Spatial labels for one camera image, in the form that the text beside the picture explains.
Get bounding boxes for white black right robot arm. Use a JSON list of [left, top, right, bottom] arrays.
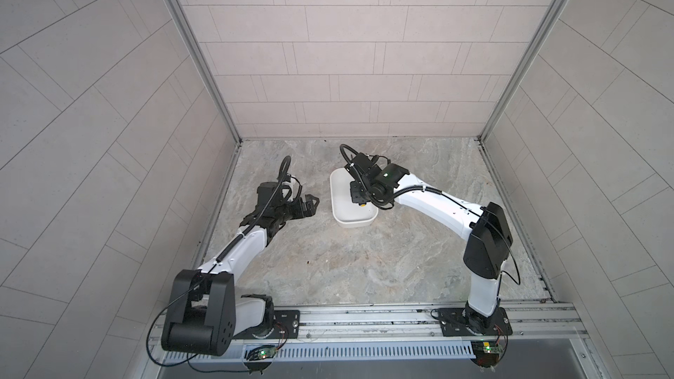
[[345, 162, 513, 335]]

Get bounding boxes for metal corner post left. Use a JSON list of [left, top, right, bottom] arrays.
[[164, 0, 242, 146]]

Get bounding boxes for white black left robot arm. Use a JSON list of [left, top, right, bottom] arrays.
[[161, 177, 319, 356]]

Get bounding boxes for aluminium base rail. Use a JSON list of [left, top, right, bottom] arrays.
[[227, 300, 588, 353]]

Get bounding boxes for white plastic bin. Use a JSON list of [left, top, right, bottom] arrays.
[[329, 168, 379, 228]]

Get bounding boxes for green circuit board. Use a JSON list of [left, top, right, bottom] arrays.
[[470, 341, 506, 368], [246, 346, 278, 361]]

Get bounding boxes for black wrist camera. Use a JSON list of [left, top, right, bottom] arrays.
[[345, 153, 391, 181], [257, 182, 293, 208]]

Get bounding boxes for left green circuit board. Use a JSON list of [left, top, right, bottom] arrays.
[[246, 346, 278, 361]]

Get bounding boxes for white slotted cable duct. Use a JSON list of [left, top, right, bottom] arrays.
[[162, 340, 477, 365]]

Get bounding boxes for metal corner post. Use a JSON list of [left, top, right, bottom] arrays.
[[164, 0, 242, 146], [477, 0, 570, 144]]

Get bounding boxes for right green circuit board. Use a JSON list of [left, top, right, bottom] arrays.
[[470, 341, 506, 368]]

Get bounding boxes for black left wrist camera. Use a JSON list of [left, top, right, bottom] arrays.
[[257, 182, 293, 208]]

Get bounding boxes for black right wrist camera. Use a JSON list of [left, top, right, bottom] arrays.
[[345, 153, 391, 181]]

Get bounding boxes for metal corner post right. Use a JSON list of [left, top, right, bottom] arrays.
[[477, 0, 570, 144]]

